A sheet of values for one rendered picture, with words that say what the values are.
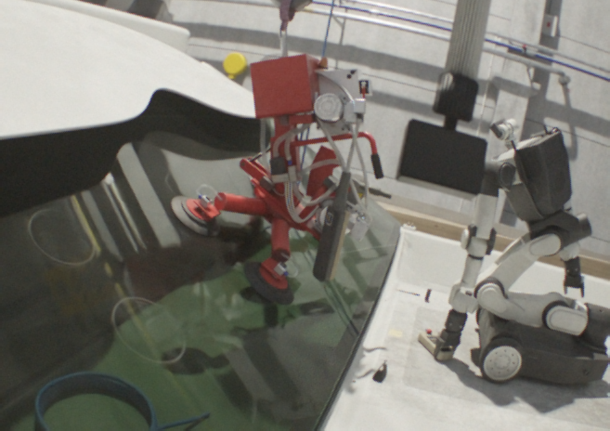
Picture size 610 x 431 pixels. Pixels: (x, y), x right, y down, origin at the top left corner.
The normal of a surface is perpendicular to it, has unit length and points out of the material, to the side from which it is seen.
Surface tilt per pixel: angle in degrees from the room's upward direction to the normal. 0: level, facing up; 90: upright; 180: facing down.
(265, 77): 90
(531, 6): 90
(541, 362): 90
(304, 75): 90
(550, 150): 65
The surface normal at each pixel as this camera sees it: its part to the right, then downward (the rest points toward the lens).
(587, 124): -0.25, 0.18
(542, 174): -0.81, 0.37
